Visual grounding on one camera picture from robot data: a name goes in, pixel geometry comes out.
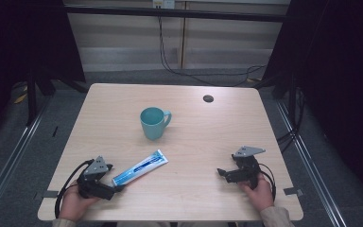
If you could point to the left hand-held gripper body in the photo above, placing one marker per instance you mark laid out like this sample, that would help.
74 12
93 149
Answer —
91 184

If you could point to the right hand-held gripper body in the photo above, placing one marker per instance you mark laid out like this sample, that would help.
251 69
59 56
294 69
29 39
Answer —
247 167

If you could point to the blue and white toothpaste tube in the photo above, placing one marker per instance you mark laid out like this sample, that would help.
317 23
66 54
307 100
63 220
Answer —
141 167

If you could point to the teal cup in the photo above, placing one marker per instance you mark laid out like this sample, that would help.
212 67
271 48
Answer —
153 123

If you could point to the person's left hand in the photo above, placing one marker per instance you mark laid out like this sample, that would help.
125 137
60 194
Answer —
73 203

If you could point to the person's right hand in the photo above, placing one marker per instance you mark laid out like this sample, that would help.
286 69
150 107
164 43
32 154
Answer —
260 195

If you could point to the grey tape piece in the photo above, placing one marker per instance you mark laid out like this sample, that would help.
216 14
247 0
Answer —
50 194
293 191

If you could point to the round grey table grommet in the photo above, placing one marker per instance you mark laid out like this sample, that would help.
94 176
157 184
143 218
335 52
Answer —
208 98

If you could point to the black stand leg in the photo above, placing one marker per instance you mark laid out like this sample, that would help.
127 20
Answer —
31 101

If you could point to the yellow floor tape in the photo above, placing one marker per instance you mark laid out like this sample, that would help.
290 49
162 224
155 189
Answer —
20 98

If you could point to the black curtain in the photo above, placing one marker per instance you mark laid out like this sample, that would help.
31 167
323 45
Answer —
22 38
343 78

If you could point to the black horizontal bar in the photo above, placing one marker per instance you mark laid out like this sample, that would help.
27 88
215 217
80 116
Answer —
201 14

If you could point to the metal floor rail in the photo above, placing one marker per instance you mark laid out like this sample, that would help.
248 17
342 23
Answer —
9 160
312 176

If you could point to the white wall outlet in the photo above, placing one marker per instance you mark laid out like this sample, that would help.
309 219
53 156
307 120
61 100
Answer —
164 3

